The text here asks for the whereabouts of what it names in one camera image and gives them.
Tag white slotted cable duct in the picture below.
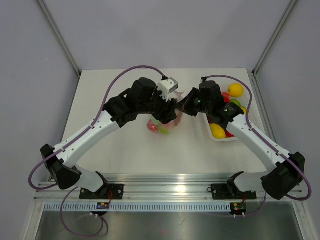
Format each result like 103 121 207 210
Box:
43 202 231 213

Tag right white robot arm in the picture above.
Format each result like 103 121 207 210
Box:
176 80 305 200

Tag left small circuit board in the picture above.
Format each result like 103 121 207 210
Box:
97 202 110 210

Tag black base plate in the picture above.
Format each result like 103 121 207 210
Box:
79 183 124 200
207 183 257 200

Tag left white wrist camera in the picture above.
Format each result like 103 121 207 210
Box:
157 77 180 101

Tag left aluminium frame post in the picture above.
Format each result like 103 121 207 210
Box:
35 0 82 79

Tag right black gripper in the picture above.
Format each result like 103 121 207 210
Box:
175 87 212 117

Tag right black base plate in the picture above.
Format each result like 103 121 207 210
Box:
207 183 257 200

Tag green pear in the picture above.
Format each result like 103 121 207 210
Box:
158 125 170 135

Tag clear pink zip top bag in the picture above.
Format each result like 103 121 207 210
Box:
150 90 185 133

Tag small circuit board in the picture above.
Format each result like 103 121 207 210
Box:
97 202 110 210
230 202 247 216

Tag yellow mango upper left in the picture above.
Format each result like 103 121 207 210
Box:
209 123 227 139

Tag aluminium mounting rail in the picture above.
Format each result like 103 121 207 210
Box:
33 173 307 203

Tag yellow fruit right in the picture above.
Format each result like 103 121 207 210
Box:
240 106 247 114

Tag aluminium frame post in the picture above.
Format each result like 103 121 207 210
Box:
35 0 82 79
252 0 300 77

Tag white plastic fruit basket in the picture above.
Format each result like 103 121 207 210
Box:
203 77 262 142

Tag red chili pepper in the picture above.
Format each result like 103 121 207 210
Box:
225 130 235 138

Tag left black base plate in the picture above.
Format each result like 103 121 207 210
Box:
79 183 124 200

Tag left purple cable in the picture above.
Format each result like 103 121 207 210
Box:
28 65 167 237

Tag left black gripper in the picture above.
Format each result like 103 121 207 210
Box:
137 86 177 124

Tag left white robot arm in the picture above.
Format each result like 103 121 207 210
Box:
40 77 179 199

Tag yellow lemon top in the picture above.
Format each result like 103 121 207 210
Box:
228 83 244 98

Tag right small circuit board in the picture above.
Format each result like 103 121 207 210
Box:
230 202 247 216

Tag right aluminium frame post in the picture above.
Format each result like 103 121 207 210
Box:
252 0 300 77

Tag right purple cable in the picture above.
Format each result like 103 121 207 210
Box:
201 74 313 218

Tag purple cable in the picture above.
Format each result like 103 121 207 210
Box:
28 65 167 237
201 74 313 218

